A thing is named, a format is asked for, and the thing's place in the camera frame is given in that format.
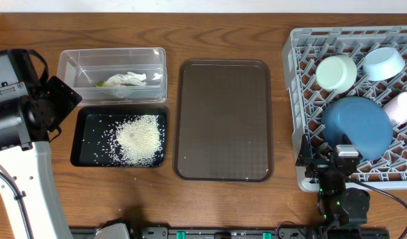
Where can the white tissue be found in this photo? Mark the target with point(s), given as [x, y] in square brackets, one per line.
[130, 78]

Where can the light green saucer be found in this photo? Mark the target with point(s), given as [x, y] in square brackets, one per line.
[336, 73]

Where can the dark brown serving tray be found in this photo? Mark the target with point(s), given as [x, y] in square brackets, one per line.
[224, 121]

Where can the pink cup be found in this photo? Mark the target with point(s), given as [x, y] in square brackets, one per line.
[396, 109]

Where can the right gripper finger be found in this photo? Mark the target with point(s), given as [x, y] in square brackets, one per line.
[304, 155]
[345, 140]

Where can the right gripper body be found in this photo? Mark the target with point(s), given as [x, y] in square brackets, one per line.
[318, 166]

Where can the clear plastic bin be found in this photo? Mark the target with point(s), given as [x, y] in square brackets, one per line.
[82, 69]

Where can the grey dishwasher rack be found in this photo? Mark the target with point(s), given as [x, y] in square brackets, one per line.
[304, 50]

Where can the black plastic tray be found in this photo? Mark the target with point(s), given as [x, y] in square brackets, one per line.
[80, 155]

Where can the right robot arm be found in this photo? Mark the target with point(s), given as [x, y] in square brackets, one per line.
[343, 208]

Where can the yellow green snack wrapper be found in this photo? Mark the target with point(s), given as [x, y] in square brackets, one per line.
[100, 84]

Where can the pile of white rice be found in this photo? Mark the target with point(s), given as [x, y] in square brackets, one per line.
[127, 140]

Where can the light blue bowl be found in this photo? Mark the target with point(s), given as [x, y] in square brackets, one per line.
[383, 63]

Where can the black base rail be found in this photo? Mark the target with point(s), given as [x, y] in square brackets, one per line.
[286, 230]

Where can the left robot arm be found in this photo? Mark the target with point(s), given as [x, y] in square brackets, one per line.
[31, 107]

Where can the dark blue plate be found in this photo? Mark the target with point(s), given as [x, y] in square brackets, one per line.
[365, 124]

